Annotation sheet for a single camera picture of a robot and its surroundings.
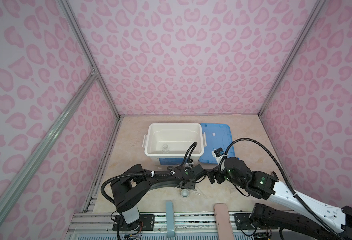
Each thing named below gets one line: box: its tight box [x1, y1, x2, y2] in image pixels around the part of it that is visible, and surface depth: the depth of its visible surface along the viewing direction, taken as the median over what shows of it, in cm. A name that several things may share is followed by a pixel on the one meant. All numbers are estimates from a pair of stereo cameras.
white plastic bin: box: [142, 122, 207, 166], surface depth 94 cm
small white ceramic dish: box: [181, 189, 190, 198], surface depth 82 cm
